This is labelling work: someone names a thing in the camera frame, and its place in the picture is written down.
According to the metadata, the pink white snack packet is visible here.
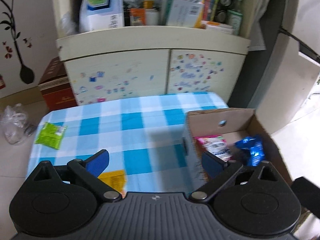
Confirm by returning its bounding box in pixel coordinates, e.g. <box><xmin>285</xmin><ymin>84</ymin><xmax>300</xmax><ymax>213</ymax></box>
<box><xmin>195</xmin><ymin>134</ymin><xmax>232</xmax><ymax>161</ymax></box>

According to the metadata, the blue foil snack bag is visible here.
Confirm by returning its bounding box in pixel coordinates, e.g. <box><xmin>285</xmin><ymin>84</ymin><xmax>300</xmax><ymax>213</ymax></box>
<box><xmin>234</xmin><ymin>135</ymin><xmax>265</xmax><ymax>166</ymax></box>

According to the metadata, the green snack packet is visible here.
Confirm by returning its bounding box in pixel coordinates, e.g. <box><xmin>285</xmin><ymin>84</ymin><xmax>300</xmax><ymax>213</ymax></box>
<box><xmin>35</xmin><ymin>122</ymin><xmax>67</xmax><ymax>150</ymax></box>

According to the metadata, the cardboard box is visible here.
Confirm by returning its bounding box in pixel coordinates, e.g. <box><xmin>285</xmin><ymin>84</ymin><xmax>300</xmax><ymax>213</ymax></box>
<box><xmin>183</xmin><ymin>108</ymin><xmax>292</xmax><ymax>189</ymax></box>

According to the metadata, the blue checkered tablecloth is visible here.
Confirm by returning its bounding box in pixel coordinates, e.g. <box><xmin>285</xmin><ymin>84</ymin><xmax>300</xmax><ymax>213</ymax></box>
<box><xmin>28</xmin><ymin>92</ymin><xmax>227</xmax><ymax>193</ymax></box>

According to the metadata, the red brown gift box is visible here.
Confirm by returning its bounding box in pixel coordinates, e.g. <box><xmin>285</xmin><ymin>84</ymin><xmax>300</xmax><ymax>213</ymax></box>
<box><xmin>38</xmin><ymin>57</ymin><xmax>77</xmax><ymax>111</ymax></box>

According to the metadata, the clear plastic bag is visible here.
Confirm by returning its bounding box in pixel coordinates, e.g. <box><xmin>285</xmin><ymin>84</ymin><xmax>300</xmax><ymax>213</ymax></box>
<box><xmin>1</xmin><ymin>103</ymin><xmax>37</xmax><ymax>145</ymax></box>

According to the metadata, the cream cabinet with stickers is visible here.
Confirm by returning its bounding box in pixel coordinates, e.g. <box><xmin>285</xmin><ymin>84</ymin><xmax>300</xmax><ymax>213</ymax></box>
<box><xmin>53</xmin><ymin>0</ymin><xmax>268</xmax><ymax>105</ymax></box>

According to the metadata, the beige refrigerator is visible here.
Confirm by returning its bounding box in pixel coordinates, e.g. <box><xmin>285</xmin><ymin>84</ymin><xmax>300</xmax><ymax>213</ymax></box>
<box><xmin>251</xmin><ymin>0</ymin><xmax>319</xmax><ymax>134</ymax></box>

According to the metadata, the green glass bottle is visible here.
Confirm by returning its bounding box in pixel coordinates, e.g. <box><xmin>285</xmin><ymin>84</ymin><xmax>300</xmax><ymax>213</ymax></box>
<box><xmin>227</xmin><ymin>0</ymin><xmax>243</xmax><ymax>36</ymax></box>

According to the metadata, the white blue carton box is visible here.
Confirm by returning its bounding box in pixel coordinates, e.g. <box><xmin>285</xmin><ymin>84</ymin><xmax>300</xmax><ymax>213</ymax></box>
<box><xmin>79</xmin><ymin>0</ymin><xmax>124</xmax><ymax>33</ymax></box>

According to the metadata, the white open paper box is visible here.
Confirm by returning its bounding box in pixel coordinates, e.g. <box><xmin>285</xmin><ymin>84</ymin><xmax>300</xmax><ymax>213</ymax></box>
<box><xmin>160</xmin><ymin>0</ymin><xmax>205</xmax><ymax>28</ymax></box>

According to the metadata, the black vase wall decal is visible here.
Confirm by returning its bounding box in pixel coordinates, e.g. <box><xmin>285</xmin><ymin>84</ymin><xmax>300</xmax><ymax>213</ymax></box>
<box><xmin>1</xmin><ymin>0</ymin><xmax>35</xmax><ymax>85</ymax></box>

